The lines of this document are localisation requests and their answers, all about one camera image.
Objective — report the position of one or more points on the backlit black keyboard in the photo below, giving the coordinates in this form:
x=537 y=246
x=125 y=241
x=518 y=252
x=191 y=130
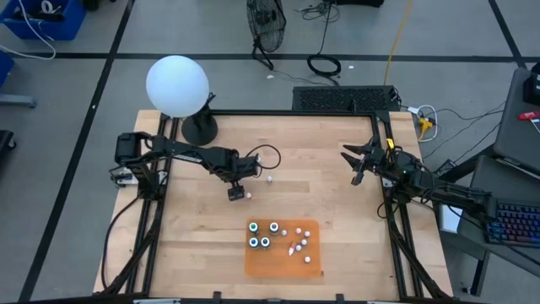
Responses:
x=519 y=224

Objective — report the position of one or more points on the large green-capped dye bottle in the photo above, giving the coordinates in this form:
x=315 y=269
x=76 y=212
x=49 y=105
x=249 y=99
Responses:
x=253 y=228

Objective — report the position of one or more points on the black floor fan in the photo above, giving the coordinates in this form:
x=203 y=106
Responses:
x=266 y=25

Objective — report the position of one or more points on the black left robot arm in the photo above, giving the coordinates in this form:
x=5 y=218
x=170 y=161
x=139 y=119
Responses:
x=181 y=150

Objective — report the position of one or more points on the white power strip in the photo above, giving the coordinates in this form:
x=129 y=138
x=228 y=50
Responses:
x=414 y=111

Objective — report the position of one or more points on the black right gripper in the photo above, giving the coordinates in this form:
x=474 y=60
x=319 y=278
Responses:
x=373 y=156

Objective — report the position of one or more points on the red flat tool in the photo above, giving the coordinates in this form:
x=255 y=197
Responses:
x=528 y=115

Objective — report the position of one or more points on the yellow tag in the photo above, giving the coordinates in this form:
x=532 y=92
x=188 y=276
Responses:
x=390 y=143

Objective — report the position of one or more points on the black metal table frame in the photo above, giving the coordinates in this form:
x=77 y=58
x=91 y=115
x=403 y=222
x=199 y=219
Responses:
x=295 y=113

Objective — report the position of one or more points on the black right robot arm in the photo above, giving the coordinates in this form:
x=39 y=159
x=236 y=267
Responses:
x=447 y=193

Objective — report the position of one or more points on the large purple-capped dye bottle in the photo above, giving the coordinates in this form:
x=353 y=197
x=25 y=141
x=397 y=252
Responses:
x=274 y=228

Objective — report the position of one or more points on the white globe lamp black base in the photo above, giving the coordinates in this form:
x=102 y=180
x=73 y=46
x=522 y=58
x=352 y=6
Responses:
x=177 y=86

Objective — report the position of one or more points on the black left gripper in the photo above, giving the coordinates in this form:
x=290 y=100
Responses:
x=242 y=169

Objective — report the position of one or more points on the black frame bracket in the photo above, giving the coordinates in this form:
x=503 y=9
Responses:
x=339 y=297
x=217 y=296

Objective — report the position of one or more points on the orange mat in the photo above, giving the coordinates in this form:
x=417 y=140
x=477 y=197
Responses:
x=274 y=266

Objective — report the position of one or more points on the black vented computer case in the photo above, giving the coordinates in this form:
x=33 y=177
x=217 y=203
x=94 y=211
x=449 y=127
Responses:
x=337 y=99

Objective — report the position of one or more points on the black device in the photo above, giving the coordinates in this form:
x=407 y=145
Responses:
x=533 y=84

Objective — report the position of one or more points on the white paper sheet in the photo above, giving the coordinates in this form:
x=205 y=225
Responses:
x=449 y=218

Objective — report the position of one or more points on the black equipment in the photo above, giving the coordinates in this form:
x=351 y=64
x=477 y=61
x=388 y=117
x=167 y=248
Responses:
x=358 y=2

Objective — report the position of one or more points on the small orange dropper bottle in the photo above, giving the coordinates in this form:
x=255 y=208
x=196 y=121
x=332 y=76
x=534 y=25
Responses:
x=291 y=250

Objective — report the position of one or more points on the blue plastic bin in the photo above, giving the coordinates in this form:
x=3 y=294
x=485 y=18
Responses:
x=5 y=67
x=63 y=25

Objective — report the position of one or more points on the yellow plug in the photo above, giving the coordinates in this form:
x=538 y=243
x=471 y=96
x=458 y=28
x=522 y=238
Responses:
x=425 y=123

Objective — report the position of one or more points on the grey flat bar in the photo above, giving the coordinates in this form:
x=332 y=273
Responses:
x=17 y=101

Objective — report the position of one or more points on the dark grey desk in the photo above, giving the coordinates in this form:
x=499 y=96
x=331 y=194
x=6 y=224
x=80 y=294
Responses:
x=506 y=181
x=519 y=135

